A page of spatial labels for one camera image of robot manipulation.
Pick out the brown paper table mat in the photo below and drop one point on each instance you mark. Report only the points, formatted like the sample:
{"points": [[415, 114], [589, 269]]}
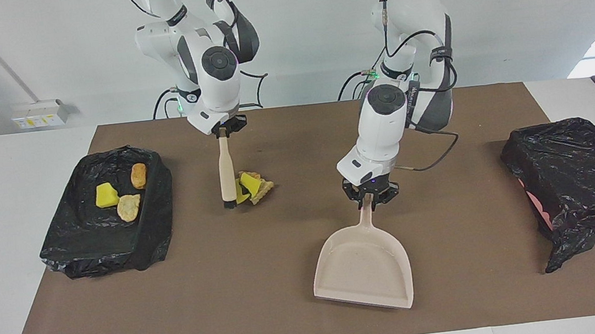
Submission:
{"points": [[233, 295]]}

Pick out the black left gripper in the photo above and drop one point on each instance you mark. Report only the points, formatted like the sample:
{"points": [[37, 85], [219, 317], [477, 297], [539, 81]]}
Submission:
{"points": [[371, 188]]}

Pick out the beige brush with black bristles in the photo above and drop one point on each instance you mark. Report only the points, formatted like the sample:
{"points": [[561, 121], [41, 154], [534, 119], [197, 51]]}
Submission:
{"points": [[226, 169]]}

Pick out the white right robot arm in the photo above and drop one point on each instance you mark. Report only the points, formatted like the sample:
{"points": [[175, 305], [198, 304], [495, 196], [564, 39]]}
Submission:
{"points": [[219, 81]]}

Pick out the yellow and green sponge piece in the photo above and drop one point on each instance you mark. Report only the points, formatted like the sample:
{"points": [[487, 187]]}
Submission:
{"points": [[242, 197]]}

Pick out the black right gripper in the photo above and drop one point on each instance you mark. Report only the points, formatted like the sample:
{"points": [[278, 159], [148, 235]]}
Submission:
{"points": [[240, 119]]}

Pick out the beige plastic dustpan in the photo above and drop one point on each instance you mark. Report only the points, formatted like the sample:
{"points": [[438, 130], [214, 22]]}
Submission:
{"points": [[363, 265]]}

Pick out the pink bin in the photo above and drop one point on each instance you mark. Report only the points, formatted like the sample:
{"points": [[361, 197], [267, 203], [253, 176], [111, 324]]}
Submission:
{"points": [[539, 208]]}

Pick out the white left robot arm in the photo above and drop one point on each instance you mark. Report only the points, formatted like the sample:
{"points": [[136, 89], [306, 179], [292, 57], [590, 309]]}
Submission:
{"points": [[382, 130]]}

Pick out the brown bread roll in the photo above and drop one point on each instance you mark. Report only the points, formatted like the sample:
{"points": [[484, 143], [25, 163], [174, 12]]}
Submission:
{"points": [[138, 176]]}

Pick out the white wall socket box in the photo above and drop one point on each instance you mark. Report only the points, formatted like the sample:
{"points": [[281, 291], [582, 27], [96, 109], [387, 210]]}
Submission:
{"points": [[38, 115]]}

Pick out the black plastic trash bag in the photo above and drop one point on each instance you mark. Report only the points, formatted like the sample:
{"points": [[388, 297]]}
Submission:
{"points": [[580, 170], [73, 246]]}

